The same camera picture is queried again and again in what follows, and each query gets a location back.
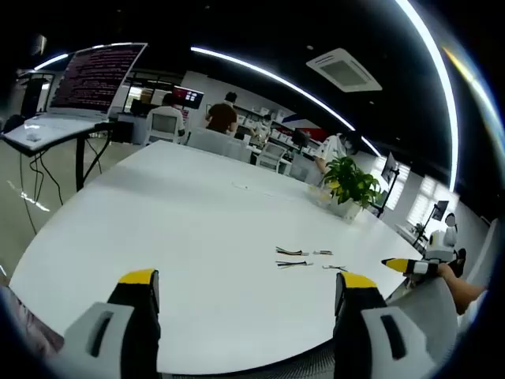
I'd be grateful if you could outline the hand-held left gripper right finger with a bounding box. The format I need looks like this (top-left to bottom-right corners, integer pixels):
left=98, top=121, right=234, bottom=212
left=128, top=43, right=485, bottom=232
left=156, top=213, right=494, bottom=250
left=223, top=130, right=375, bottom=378
left=334, top=271, right=440, bottom=379

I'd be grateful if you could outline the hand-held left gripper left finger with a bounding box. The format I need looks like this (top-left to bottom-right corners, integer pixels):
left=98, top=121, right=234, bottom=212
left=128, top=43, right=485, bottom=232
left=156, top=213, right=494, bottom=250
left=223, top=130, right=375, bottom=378
left=62, top=268, right=162, bottom=378

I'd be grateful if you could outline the white plant pot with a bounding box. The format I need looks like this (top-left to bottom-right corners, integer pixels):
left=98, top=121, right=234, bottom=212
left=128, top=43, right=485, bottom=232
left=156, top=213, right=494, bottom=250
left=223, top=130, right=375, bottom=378
left=329, top=195, right=363, bottom=224

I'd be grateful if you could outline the green potted plant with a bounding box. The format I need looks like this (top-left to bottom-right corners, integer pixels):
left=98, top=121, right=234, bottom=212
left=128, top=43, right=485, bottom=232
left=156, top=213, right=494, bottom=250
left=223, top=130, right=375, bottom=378
left=320, top=156, right=384, bottom=211

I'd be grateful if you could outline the clear bag with yellow items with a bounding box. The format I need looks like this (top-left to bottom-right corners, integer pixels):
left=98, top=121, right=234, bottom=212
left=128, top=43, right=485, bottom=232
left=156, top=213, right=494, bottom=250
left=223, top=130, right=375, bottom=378
left=307, top=184, right=335, bottom=208

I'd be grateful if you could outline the curved ceiling light strip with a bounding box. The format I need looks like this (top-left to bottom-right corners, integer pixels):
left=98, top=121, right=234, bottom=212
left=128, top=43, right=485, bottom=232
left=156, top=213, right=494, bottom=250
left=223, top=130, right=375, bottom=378
left=394, top=0, right=462, bottom=193

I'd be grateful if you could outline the white mesh office chair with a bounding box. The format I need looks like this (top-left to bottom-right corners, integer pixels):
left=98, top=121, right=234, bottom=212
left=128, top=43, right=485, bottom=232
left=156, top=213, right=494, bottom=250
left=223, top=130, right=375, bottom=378
left=255, top=141, right=288, bottom=174
left=145, top=107, right=181, bottom=145

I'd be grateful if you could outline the white storage shelf with bins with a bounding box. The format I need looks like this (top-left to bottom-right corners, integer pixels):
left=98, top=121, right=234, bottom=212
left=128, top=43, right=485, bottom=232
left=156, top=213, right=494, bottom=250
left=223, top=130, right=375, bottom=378
left=236, top=103, right=301, bottom=148

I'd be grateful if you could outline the ceiling air conditioner unit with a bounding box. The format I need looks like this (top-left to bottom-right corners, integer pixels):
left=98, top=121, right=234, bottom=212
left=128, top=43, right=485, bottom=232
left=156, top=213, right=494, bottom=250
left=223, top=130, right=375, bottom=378
left=305, top=47, right=383, bottom=93

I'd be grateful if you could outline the long ceiling light strip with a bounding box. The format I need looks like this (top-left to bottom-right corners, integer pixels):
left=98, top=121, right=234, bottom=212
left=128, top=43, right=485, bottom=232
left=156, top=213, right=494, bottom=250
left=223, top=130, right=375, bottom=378
left=190, top=46, right=357, bottom=132

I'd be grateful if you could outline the open silver laptop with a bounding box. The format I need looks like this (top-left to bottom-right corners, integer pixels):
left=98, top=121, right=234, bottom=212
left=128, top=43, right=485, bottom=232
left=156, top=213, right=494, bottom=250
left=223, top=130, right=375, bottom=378
left=2, top=42, right=149, bottom=156

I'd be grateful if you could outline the short ceiling light strip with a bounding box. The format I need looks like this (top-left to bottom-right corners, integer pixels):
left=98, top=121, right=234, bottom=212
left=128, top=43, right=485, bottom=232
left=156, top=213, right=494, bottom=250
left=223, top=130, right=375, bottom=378
left=32, top=52, right=70, bottom=72

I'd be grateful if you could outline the black power cable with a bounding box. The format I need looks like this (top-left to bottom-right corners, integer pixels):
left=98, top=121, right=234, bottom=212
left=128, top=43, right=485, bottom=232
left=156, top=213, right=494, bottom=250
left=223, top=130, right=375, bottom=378
left=19, top=149, right=66, bottom=234

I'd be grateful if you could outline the wall screen with red picture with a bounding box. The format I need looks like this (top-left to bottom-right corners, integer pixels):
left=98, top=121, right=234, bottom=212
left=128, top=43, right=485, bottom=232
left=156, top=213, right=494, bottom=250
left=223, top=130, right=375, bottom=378
left=172, top=85, right=206, bottom=112

